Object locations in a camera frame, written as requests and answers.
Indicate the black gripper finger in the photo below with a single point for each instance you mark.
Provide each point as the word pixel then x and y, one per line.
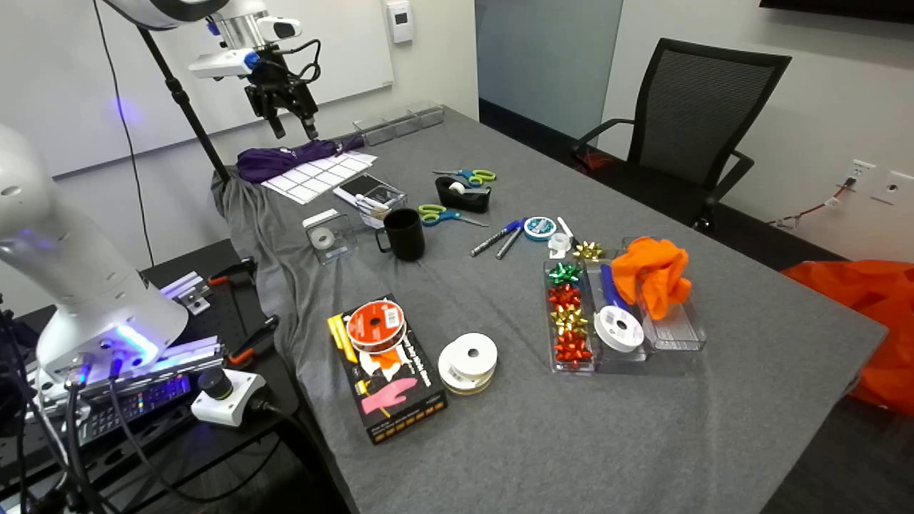
pixel 276 119
pixel 306 119

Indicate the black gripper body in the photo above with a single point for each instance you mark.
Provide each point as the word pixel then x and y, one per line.
pixel 281 83

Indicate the grey robot base box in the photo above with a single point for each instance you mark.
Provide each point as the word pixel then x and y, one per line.
pixel 134 394

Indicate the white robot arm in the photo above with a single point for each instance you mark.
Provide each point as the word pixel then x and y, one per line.
pixel 58 247

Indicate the clear box with gold item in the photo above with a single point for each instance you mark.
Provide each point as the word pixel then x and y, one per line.
pixel 376 219

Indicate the gold gift bow in box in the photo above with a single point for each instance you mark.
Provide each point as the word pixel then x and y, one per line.
pixel 569 320

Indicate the clear box of bows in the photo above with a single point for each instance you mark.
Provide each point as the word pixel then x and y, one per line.
pixel 558 357

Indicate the clear plastic organizer box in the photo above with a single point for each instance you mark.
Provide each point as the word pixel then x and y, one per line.
pixel 676 331

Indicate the purple cloth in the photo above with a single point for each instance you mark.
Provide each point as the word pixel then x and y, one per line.
pixel 281 162

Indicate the black tripod pole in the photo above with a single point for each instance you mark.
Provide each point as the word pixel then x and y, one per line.
pixel 181 96

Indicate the black and white card pack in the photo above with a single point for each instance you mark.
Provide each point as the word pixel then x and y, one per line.
pixel 373 189

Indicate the black mug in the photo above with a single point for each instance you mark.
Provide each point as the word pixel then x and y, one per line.
pixel 405 234

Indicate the green and blue scissors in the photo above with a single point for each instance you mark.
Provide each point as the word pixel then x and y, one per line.
pixel 466 174

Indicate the black tape dispenser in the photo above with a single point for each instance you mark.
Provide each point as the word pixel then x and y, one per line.
pixel 466 199

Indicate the blue and yellow scissors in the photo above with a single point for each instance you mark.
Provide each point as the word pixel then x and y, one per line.
pixel 459 219

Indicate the orange ribbon spool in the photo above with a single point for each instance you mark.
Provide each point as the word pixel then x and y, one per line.
pixel 389 319

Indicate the blue tape roll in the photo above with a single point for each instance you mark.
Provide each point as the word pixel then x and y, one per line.
pixel 526 227

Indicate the blue grey door panel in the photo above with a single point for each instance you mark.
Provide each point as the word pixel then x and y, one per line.
pixel 546 59

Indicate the white emergency stop button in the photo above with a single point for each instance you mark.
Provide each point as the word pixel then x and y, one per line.
pixel 229 403

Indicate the thick white ribbon spool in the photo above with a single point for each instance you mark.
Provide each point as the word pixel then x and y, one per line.
pixel 466 367

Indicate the green gift bow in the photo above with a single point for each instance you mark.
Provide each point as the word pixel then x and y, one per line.
pixel 565 276

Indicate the loose gold gift bow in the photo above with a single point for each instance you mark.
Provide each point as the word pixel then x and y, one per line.
pixel 589 251

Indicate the red gift bow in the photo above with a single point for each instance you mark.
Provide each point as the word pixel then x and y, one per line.
pixel 568 299
pixel 573 350

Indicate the black equipment cart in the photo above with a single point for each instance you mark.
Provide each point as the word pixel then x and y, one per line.
pixel 191 474

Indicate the thin white ribbon spool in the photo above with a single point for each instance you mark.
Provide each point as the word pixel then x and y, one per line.
pixel 609 331

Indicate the orange crumpled cloth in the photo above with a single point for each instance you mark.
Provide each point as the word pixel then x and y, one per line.
pixel 653 276

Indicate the black office chair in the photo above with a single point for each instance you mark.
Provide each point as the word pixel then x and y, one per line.
pixel 695 103

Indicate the grey table cloth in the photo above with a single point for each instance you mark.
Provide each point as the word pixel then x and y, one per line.
pixel 573 430

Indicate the orange plastic bag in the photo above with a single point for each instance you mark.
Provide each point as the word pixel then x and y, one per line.
pixel 875 316

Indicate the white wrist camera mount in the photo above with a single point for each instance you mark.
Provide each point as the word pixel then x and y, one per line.
pixel 223 64

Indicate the white wall thermostat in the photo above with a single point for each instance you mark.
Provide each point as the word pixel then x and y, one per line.
pixel 402 19

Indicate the silver metal bracket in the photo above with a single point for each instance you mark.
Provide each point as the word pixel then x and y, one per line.
pixel 188 290

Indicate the black wall screen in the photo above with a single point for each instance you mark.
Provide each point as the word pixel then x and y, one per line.
pixel 838 6

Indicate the white wall outlet box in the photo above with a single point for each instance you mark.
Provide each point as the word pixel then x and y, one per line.
pixel 882 180

